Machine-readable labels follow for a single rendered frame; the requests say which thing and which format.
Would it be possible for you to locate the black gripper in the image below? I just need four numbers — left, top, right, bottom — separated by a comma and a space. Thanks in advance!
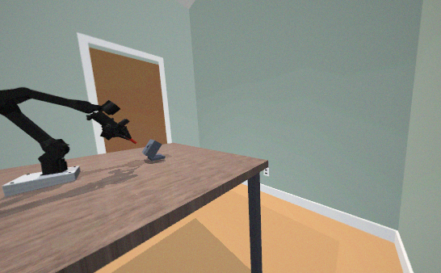
101, 117, 132, 140

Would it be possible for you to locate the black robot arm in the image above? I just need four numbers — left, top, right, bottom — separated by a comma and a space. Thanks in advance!
0, 87, 120, 176

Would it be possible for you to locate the grey sloped panel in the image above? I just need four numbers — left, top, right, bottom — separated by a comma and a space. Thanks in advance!
142, 139, 166, 161

